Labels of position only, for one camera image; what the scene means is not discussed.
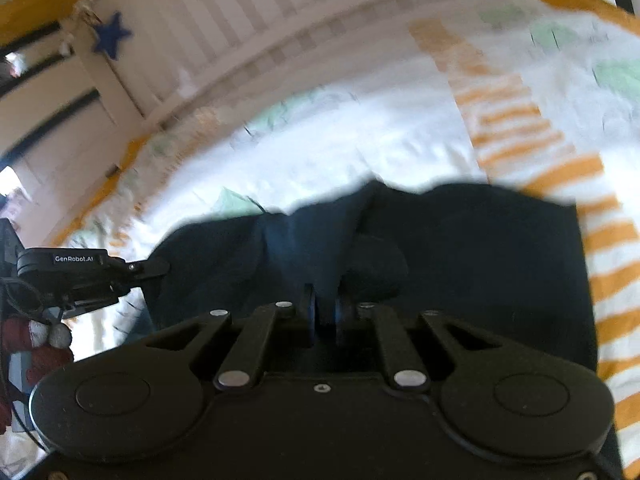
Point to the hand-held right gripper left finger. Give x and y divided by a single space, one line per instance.
256 340

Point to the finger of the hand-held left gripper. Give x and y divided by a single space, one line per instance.
150 267

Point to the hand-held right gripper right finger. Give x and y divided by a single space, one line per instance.
395 340

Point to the black zip hoodie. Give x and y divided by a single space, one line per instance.
475 260

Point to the red and white cloth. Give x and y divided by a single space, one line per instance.
37 355

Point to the leaf printed blanket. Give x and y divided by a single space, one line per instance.
380 135

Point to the blue star decoration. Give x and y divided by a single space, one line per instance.
111 35

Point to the light wooden bed frame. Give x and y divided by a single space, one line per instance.
225 20

